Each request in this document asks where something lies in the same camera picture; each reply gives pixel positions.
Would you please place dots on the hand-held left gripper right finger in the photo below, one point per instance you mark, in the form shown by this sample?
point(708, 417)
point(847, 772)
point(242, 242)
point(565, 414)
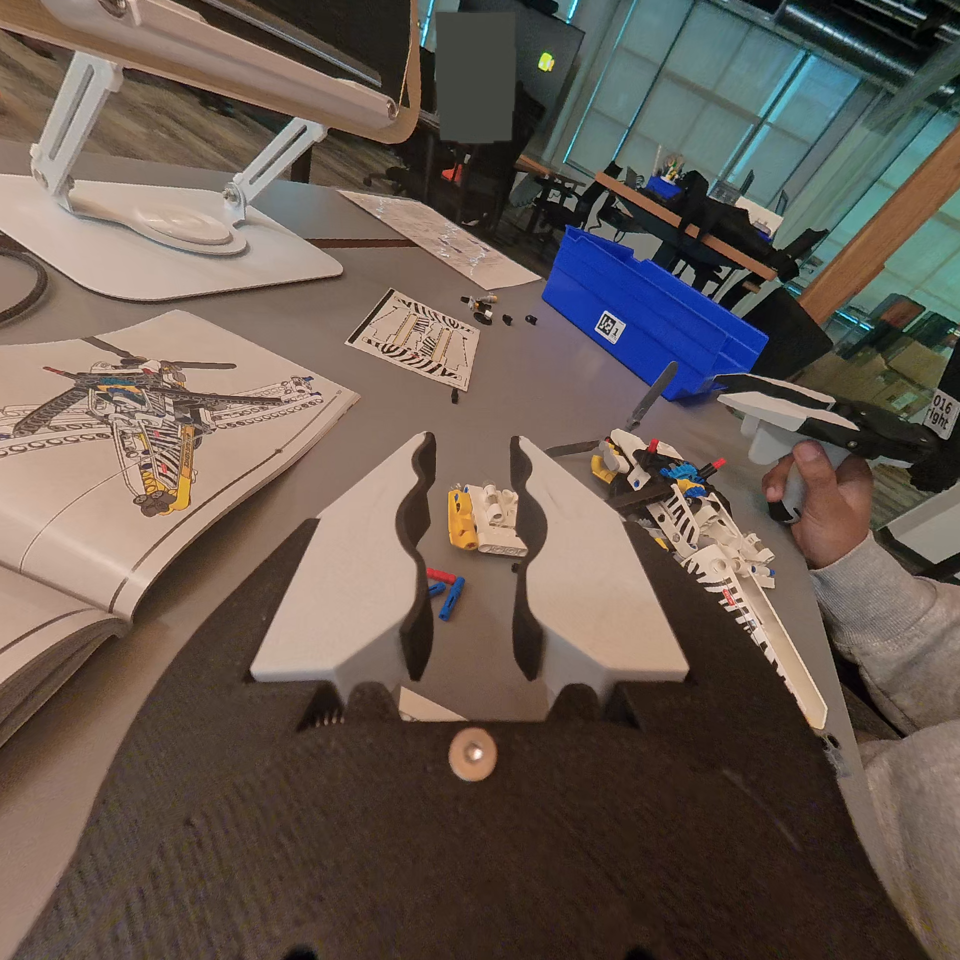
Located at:
point(607, 600)

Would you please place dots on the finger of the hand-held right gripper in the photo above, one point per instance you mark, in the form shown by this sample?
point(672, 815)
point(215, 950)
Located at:
point(787, 390)
point(780, 414)

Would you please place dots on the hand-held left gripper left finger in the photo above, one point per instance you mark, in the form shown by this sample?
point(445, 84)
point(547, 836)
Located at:
point(337, 600)

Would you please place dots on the zebra striped lego helicopter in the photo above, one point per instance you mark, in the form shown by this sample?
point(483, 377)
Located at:
point(705, 525)

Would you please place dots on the white lego beam assembly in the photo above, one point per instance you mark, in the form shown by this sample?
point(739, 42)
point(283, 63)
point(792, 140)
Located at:
point(499, 525)

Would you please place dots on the person's right forearm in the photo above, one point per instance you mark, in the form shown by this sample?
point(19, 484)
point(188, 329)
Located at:
point(892, 637)

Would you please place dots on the red lego pin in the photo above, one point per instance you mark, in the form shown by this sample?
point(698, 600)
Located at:
point(439, 577)

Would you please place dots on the lego instruction booklet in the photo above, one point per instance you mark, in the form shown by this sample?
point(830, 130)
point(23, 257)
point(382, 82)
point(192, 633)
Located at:
point(150, 465)

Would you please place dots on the small black white lego piece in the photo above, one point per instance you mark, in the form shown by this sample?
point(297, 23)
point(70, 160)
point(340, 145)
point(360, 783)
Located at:
point(480, 316)

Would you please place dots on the person's right hand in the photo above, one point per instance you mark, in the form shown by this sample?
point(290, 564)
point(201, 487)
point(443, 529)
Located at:
point(844, 510)

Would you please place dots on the blue plastic bin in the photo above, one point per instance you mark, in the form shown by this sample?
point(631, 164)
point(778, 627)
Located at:
point(660, 315)

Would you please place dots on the black backpack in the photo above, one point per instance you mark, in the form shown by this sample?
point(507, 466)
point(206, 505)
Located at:
point(712, 206)

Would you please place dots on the cluttered wooden desk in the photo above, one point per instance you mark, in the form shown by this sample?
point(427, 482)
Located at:
point(675, 214)

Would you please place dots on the zebra sticker sheet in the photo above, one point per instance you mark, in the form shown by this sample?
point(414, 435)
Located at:
point(412, 341)

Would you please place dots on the clear plastic bag sheet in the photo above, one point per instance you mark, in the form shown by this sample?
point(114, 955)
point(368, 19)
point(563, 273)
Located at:
point(442, 240)

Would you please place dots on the white screen stand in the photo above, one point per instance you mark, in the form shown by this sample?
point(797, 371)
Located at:
point(150, 270)

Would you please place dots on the black background monitor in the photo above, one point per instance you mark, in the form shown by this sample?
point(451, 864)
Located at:
point(555, 82)

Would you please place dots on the wooden post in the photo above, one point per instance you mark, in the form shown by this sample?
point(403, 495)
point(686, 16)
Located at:
point(885, 217)

